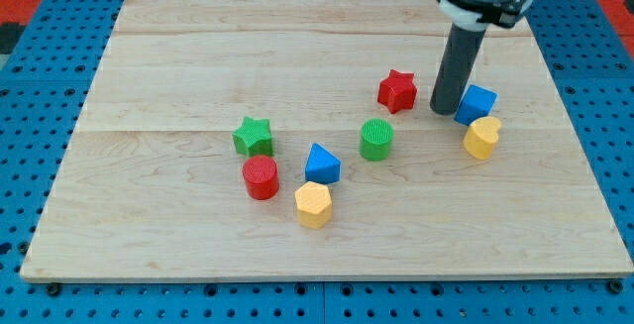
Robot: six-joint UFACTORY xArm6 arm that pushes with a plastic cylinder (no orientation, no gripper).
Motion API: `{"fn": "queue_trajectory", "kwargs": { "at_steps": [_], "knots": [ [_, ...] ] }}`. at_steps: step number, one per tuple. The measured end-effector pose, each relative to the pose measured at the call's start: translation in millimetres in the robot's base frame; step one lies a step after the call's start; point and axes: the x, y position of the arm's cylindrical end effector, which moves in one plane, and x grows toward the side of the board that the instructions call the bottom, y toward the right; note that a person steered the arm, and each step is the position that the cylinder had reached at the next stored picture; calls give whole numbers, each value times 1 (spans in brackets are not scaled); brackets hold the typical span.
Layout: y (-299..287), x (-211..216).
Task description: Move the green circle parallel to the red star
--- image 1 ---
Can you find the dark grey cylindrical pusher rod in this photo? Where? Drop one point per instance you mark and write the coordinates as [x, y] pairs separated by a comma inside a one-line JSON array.
[[455, 69]]

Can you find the red star block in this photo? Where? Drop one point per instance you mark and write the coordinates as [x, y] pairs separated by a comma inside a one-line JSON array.
[[397, 92]]

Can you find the green star block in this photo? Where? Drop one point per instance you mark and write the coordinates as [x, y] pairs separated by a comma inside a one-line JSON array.
[[253, 138]]

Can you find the blue cube block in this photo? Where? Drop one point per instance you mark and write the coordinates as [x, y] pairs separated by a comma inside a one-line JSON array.
[[477, 102]]

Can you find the yellow heart block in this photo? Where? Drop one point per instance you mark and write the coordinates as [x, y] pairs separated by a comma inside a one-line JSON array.
[[482, 137]]

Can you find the green cylinder block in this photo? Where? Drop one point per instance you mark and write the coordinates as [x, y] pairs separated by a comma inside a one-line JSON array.
[[376, 140]]

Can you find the blue triangle block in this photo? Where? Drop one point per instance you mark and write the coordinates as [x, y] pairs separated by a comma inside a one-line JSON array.
[[322, 166]]

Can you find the wooden board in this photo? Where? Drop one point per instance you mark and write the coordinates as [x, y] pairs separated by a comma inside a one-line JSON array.
[[151, 189]]

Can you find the yellow hexagon block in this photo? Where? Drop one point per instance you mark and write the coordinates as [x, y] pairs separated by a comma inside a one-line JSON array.
[[314, 205]]

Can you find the red cylinder block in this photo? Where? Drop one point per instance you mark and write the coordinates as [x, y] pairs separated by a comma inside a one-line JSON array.
[[261, 177]]

